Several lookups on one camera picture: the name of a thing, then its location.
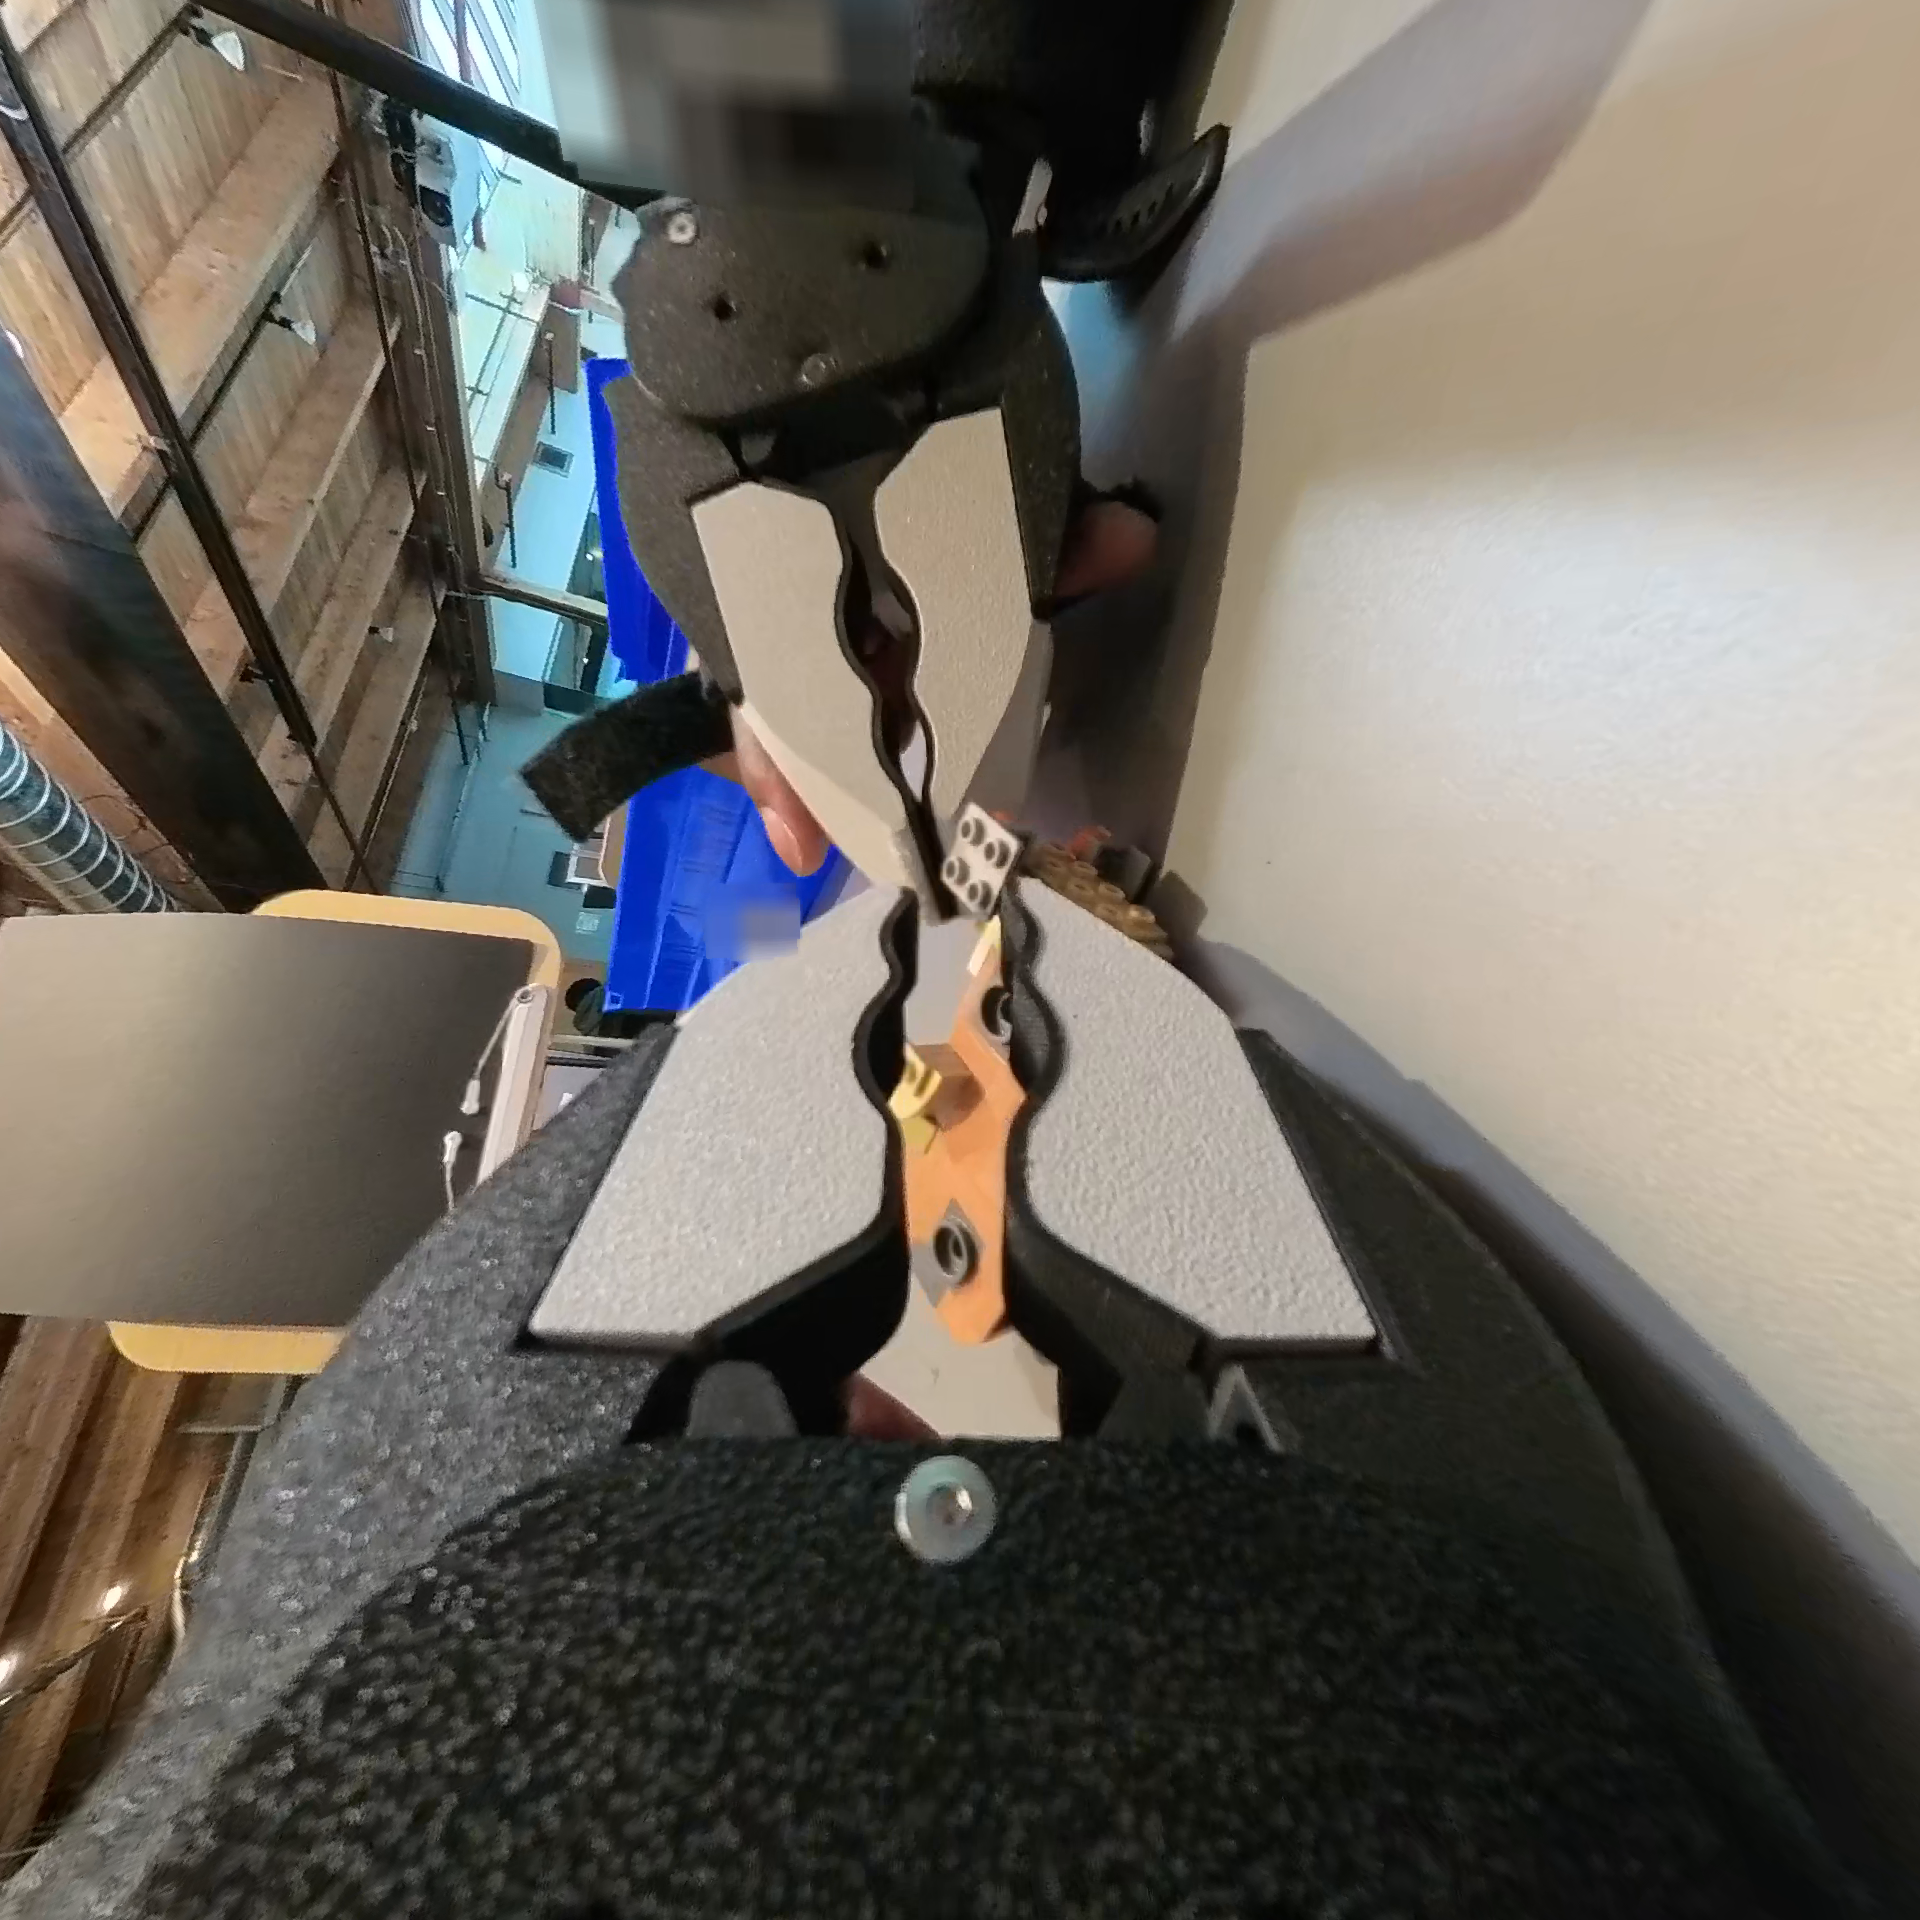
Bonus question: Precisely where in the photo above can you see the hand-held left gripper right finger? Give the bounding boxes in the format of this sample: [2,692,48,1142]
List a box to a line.
[1003,881,1382,1366]

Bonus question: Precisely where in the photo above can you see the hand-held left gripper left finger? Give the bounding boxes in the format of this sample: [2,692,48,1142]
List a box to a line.
[526,888,922,1351]

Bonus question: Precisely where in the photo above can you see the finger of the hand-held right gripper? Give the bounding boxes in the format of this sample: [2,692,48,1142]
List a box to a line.
[865,402,1053,849]
[693,478,945,921]

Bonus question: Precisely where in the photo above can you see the orange and yellow brick model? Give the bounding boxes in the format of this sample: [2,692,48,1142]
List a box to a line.
[889,828,1208,1345]

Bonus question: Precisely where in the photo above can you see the grey square brick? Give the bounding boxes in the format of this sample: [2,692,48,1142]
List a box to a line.
[936,802,1029,918]

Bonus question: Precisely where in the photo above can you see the person's right hand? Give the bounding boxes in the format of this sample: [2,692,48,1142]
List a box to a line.
[740,479,1169,881]

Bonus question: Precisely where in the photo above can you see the stacked blue plastic bins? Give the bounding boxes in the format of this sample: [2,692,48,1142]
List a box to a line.
[582,358,699,706]

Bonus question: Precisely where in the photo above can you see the white tube lamp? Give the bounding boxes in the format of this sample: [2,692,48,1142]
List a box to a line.
[442,983,548,1202]

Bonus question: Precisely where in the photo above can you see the blue plastic bin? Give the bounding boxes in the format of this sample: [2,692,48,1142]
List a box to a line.
[605,749,902,1022]

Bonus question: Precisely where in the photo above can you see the black board with tan frame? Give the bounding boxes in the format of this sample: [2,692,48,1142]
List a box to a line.
[0,892,562,1373]

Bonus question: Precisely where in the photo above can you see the silver ventilation duct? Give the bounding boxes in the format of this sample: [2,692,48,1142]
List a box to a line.
[0,721,182,918]

